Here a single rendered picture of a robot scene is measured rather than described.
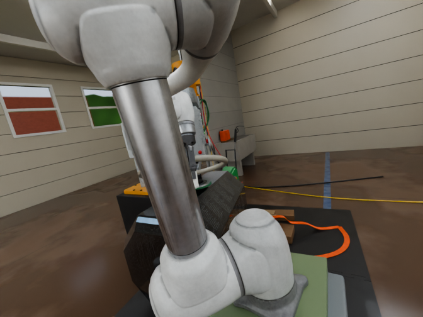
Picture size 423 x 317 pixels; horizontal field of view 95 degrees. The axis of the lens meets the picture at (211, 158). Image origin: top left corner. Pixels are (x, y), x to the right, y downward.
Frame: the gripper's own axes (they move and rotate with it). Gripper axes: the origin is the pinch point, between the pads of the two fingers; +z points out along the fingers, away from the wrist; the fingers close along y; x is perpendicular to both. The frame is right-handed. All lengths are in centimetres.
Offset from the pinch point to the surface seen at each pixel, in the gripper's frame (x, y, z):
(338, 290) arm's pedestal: -37, -24, 44
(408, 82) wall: -542, 196, -163
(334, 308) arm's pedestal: -32, -27, 46
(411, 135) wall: -557, 235, -48
